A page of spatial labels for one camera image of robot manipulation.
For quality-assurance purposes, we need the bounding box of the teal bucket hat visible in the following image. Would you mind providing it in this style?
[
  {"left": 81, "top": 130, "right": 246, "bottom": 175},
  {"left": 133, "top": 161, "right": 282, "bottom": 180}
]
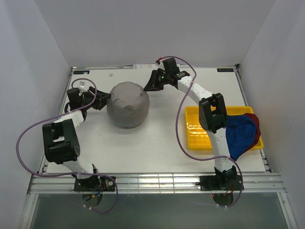
[{"left": 114, "top": 122, "right": 142, "bottom": 128}]

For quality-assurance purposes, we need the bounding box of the wooden hat stand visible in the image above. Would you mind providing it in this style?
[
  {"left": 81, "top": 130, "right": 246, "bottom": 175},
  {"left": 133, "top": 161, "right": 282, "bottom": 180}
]
[{"left": 123, "top": 123, "right": 142, "bottom": 129}]

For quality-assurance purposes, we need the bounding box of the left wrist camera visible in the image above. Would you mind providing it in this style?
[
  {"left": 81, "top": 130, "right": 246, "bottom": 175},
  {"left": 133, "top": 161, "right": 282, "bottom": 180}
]
[{"left": 77, "top": 81, "right": 87, "bottom": 93}]

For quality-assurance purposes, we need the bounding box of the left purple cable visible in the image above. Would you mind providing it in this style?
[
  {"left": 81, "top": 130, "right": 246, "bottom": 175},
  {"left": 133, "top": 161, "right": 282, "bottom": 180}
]
[{"left": 16, "top": 78, "right": 119, "bottom": 215}]

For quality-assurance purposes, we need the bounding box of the aluminium front rail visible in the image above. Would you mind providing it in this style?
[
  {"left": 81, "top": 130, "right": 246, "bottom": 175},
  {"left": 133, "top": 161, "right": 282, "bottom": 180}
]
[{"left": 28, "top": 173, "right": 286, "bottom": 194}]

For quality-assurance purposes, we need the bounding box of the blue hat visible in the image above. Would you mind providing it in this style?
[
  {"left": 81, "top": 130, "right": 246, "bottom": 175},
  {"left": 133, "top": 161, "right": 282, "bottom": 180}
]
[{"left": 226, "top": 115, "right": 256, "bottom": 161}]

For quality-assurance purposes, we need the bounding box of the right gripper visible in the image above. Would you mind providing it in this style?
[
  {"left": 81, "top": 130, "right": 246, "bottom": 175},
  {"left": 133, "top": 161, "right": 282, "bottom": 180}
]
[{"left": 143, "top": 70, "right": 170, "bottom": 92}]

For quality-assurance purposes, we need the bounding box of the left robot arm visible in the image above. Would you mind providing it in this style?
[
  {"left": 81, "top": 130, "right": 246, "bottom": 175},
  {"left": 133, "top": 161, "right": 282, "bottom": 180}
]
[{"left": 42, "top": 86, "right": 111, "bottom": 191}]

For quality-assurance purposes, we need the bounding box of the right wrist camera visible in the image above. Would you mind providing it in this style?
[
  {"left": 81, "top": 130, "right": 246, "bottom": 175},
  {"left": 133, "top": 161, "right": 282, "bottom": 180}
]
[{"left": 155, "top": 58, "right": 165, "bottom": 70}]

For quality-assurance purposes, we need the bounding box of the paper label strip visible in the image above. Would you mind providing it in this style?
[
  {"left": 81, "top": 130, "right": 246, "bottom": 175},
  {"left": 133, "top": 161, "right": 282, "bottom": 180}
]
[{"left": 133, "top": 63, "right": 157, "bottom": 69}]

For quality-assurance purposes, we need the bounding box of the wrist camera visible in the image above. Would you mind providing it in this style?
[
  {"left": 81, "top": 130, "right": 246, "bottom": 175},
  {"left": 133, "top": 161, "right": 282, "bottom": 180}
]
[
  {"left": 77, "top": 81, "right": 87, "bottom": 93},
  {"left": 155, "top": 58, "right": 165, "bottom": 70}
]

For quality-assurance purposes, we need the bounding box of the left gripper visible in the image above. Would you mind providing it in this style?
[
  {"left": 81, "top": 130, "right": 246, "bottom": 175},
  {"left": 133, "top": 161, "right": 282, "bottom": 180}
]
[{"left": 81, "top": 86, "right": 112, "bottom": 110}]

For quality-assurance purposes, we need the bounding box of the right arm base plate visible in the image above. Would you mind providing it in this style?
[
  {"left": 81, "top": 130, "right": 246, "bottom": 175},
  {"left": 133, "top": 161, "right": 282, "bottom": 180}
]
[{"left": 195, "top": 174, "right": 244, "bottom": 191}]

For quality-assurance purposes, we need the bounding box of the grey bucket hat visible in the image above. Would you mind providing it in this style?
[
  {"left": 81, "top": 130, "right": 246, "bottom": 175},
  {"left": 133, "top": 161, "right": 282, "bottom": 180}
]
[{"left": 107, "top": 82, "right": 150, "bottom": 122}]

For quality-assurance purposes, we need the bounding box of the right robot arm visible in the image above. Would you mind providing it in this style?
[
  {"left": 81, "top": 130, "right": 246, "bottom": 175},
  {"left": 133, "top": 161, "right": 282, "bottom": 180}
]
[{"left": 144, "top": 56, "right": 237, "bottom": 189}]

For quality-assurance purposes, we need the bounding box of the yellow plastic tray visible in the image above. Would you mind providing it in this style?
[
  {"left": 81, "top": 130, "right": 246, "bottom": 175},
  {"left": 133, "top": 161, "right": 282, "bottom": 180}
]
[{"left": 185, "top": 106, "right": 254, "bottom": 151}]

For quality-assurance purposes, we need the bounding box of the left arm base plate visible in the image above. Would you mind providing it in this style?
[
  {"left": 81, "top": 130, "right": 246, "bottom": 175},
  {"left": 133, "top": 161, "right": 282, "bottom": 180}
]
[{"left": 73, "top": 176, "right": 115, "bottom": 192}]

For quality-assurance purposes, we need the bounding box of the dark red hat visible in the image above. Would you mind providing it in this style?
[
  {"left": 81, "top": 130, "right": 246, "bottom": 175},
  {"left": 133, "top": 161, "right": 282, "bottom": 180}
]
[{"left": 244, "top": 113, "right": 261, "bottom": 150}]

